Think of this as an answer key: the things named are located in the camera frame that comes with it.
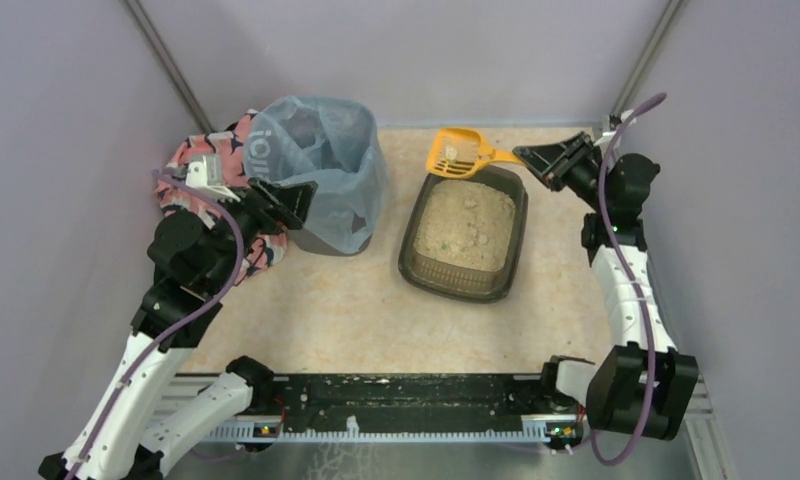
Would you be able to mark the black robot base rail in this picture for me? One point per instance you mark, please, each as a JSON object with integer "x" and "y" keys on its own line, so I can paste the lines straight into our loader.
{"x": 410, "y": 408}

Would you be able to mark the yellow plastic litter scoop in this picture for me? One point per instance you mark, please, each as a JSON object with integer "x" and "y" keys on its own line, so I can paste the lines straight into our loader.
{"x": 460, "y": 153}

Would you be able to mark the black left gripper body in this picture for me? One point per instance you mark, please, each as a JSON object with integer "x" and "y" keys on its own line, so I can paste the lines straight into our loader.
{"x": 263, "y": 207}

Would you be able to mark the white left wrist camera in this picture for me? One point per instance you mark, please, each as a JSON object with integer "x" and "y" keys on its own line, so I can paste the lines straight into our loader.
{"x": 205, "y": 174}

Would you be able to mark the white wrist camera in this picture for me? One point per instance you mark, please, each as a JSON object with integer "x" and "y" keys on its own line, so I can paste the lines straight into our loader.
{"x": 609, "y": 125}
{"x": 205, "y": 174}

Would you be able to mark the pink patterned cloth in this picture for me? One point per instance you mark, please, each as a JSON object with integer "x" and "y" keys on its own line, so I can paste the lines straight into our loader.
{"x": 266, "y": 249}

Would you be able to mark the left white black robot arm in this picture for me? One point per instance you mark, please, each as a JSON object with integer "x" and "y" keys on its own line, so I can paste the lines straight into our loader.
{"x": 195, "y": 266}

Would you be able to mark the grey plastic litter box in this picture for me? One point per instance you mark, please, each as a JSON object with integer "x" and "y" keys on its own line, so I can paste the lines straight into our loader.
{"x": 463, "y": 283}

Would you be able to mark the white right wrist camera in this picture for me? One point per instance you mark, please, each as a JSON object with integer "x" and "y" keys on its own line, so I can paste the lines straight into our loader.
{"x": 609, "y": 125}

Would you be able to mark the blue plastic trash bag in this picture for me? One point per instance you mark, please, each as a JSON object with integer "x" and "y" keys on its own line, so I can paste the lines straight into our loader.
{"x": 333, "y": 143}

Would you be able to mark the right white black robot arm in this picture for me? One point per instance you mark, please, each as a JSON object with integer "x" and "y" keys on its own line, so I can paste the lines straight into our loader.
{"x": 644, "y": 376}

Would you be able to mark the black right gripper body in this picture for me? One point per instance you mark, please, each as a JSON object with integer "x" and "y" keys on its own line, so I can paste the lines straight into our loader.
{"x": 565, "y": 166}

